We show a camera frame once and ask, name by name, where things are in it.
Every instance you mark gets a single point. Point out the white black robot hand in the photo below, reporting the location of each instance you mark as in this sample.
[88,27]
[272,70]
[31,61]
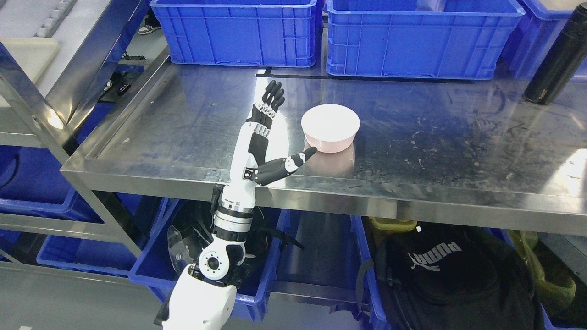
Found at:
[249,164]

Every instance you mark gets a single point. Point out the pink plastic bowl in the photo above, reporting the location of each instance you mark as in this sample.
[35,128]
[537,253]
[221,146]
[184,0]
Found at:
[330,128]

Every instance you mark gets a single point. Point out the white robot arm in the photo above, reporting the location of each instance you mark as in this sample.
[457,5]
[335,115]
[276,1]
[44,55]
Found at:
[202,298]

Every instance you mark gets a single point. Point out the steel shelf rack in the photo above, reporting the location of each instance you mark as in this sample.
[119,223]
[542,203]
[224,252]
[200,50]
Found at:
[49,113]

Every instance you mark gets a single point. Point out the blue crate back middle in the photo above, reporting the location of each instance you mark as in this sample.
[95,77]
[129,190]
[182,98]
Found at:
[393,39]

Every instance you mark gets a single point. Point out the blue crate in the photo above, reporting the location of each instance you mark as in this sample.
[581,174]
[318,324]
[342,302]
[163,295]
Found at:
[276,33]
[393,39]
[535,34]

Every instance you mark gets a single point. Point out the black motorcycle helmet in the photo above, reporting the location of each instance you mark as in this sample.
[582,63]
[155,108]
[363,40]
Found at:
[190,233]

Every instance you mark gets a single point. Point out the blue crate back left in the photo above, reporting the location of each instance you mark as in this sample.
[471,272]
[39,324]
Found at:
[276,33]

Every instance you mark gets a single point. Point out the blue bin holding helmet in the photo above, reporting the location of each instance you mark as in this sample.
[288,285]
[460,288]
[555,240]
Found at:
[155,267]

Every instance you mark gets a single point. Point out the black white sneaker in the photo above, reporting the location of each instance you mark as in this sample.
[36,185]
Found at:
[150,25]

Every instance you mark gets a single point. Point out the yellow lidded container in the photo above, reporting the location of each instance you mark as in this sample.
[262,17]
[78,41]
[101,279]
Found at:
[382,228]

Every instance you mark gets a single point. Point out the blue bin lower left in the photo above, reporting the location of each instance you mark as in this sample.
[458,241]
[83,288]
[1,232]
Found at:
[105,258]

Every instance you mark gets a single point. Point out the steel work table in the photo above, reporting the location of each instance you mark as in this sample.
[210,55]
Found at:
[462,152]

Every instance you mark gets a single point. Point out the blue bin under backpack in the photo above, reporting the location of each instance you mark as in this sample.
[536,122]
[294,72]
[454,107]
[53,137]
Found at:
[367,297]

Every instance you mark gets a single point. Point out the blue bin far left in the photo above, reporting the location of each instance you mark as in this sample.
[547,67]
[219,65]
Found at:
[32,185]

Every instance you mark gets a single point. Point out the cream plastic tray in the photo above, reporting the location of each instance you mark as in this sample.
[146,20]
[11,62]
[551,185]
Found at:
[34,55]

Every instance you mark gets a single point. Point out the black puma backpack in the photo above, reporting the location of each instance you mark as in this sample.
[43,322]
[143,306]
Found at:
[454,277]

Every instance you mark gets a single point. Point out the blue crate back right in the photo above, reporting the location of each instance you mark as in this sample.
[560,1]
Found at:
[535,34]

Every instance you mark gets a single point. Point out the black thermos bottle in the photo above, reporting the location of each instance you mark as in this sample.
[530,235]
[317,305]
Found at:
[561,62]

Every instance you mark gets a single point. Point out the yellow green plastic bag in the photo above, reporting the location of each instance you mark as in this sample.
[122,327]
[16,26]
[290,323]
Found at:
[555,284]

